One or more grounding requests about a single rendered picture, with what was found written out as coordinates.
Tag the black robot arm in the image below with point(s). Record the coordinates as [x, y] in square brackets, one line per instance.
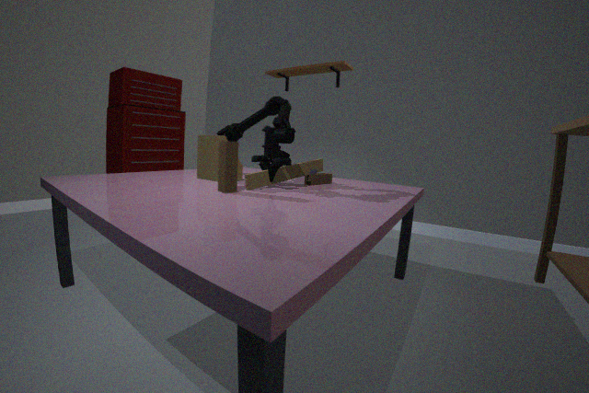
[282, 133]

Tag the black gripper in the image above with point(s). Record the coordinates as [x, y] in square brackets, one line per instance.
[271, 156]

